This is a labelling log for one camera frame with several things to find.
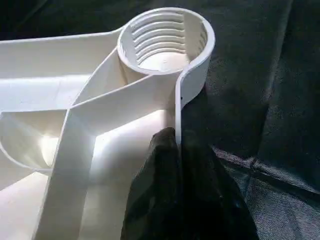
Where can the white plastic table top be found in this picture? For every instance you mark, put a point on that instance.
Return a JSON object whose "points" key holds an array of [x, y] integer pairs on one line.
{"points": [[75, 100]]}

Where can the black work mat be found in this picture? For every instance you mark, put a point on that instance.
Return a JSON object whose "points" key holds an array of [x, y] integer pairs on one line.
{"points": [[270, 100]]}

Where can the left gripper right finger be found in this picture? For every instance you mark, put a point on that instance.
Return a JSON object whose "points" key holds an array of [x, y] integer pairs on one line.
{"points": [[215, 205]]}

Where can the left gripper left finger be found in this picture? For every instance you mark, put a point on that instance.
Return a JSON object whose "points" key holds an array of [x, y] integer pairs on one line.
{"points": [[155, 195]]}

